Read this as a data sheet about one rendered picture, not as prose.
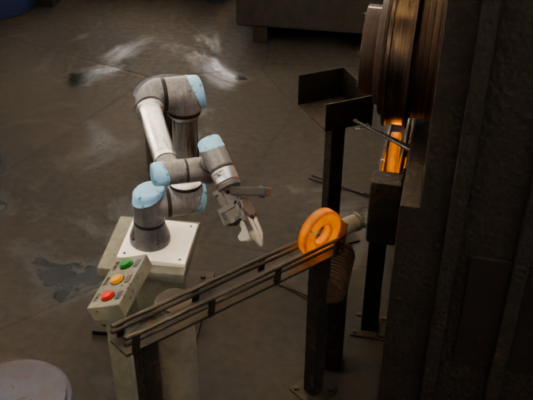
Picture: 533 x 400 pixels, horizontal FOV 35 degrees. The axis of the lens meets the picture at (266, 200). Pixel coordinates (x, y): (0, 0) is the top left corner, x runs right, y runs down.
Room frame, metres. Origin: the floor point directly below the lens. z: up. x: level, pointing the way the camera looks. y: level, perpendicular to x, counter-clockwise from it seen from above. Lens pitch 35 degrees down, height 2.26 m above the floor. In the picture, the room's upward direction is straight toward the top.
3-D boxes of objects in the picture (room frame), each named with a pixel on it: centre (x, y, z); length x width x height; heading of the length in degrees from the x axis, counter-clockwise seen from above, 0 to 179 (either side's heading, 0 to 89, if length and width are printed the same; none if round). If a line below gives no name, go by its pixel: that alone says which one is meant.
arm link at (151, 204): (2.49, 0.42, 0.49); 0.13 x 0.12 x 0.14; 108
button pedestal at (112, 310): (1.93, 0.45, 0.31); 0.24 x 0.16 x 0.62; 167
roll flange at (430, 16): (2.41, -0.50, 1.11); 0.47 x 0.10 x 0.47; 167
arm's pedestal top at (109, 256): (2.49, 0.43, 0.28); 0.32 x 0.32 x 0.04; 83
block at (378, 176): (2.20, -0.38, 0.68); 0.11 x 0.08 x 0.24; 77
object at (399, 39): (2.43, -0.42, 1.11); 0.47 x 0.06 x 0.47; 167
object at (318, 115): (2.97, -0.27, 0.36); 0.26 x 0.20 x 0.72; 22
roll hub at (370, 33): (2.45, -0.33, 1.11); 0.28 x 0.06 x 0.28; 167
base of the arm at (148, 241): (2.49, 0.43, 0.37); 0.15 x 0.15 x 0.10
